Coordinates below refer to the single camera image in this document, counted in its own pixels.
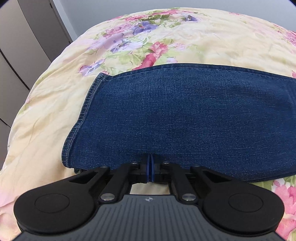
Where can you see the yellow floral bed blanket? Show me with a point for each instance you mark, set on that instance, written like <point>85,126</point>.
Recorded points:
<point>208,39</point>

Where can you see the blue denim pants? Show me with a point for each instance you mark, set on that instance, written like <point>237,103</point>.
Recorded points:
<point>185,115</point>

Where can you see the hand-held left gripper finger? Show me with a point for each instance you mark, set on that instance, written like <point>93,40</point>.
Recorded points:
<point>147,167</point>
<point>152,167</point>

